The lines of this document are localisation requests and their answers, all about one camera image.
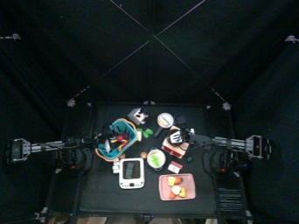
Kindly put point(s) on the white toy food piece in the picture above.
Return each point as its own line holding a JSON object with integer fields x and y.
{"x": 174, "y": 190}

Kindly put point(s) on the white oblong toy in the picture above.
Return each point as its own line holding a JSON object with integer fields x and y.
{"x": 106, "y": 146}

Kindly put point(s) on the small white block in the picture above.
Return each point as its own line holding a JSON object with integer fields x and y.
{"x": 116, "y": 170}
{"x": 116, "y": 164}

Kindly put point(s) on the silver frame corner bracket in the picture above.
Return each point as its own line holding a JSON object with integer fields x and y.
{"x": 14, "y": 37}
{"x": 148, "y": 102}
{"x": 291, "y": 38}
{"x": 225, "y": 105}
{"x": 70, "y": 102}

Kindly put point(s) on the pink plastic tray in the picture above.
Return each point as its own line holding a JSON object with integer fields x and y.
{"x": 186, "y": 180}

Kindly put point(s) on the yellow orange toy food wedge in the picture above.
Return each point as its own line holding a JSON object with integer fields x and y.
{"x": 182, "y": 192}

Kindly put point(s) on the orange toy food strip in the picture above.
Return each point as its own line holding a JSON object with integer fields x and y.
{"x": 122, "y": 143}

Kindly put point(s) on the teal basket orange rim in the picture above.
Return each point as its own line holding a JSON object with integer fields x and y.
{"x": 113, "y": 154}

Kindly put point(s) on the small green toy vegetable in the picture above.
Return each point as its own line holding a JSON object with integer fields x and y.
{"x": 138, "y": 129}

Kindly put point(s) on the brown toy egg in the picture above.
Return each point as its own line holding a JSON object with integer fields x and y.
{"x": 142, "y": 155}

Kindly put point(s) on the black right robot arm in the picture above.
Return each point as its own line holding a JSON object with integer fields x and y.
{"x": 233, "y": 143}

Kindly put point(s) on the cow print toy carton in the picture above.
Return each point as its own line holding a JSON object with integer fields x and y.
{"x": 137, "y": 116}

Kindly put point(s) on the yellow toy food piece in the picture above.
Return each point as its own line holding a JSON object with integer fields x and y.
{"x": 170, "y": 180}

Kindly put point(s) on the white toy tablet dark screen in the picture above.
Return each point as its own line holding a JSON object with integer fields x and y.
{"x": 130, "y": 173}

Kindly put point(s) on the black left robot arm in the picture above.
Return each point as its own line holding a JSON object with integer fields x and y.
{"x": 46, "y": 145}

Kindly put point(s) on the red orange toy food piece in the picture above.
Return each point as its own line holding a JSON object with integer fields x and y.
{"x": 172, "y": 195}

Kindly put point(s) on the white printed label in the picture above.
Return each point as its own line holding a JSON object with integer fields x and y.
{"x": 229, "y": 199}

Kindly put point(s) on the large green toy vegetable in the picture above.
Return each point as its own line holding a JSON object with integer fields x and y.
{"x": 146, "y": 133}

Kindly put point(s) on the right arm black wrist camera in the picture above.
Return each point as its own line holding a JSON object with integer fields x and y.
{"x": 178, "y": 119}

